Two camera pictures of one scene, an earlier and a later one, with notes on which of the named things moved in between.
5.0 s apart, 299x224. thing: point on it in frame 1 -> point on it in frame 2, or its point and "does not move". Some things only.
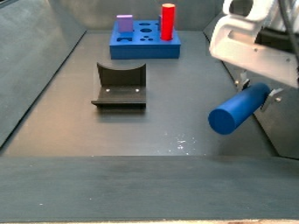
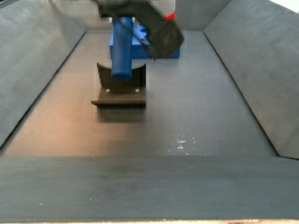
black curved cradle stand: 123,88 does not move
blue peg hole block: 135,39 does not move
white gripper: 254,42 -> 163,32
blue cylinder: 238,107 -> 121,45
